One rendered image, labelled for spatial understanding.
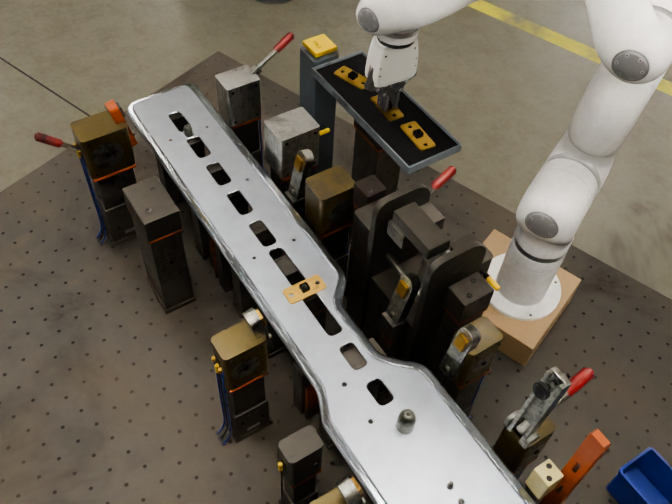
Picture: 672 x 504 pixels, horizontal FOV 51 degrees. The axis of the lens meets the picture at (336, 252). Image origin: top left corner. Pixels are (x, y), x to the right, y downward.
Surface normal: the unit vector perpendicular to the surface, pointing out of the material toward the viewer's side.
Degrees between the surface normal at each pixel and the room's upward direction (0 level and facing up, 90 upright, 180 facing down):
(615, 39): 68
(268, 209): 0
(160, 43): 0
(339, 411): 0
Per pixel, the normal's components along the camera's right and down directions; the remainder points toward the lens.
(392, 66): 0.41, 0.73
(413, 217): 0.04, -0.62
